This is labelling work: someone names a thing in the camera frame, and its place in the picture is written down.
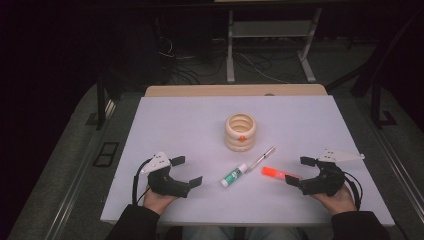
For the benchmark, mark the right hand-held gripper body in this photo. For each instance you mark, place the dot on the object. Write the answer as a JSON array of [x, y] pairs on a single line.
[[321, 181]]

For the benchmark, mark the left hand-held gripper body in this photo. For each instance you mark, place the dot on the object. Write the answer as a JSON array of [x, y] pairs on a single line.
[[166, 183]]

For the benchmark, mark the orange highlighter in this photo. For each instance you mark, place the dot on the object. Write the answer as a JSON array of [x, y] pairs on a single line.
[[271, 172]]

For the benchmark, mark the silver pen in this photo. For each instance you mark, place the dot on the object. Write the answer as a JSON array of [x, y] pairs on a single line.
[[263, 157]]

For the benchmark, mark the white and green glue stick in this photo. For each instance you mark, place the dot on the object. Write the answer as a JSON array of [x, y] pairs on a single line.
[[233, 176]]

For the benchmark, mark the cream ringed pen holder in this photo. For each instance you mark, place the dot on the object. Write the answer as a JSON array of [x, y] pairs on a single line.
[[233, 141]]

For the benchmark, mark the person's left hand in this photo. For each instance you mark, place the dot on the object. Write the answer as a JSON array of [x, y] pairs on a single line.
[[158, 201]]

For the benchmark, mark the person's right hand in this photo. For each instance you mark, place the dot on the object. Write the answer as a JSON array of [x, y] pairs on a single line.
[[336, 201]]

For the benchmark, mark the white metal stand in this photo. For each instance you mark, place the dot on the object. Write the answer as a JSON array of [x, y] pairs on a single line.
[[270, 29]]

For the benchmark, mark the black metal frame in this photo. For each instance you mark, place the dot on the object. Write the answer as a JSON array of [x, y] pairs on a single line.
[[376, 100], [100, 100]]

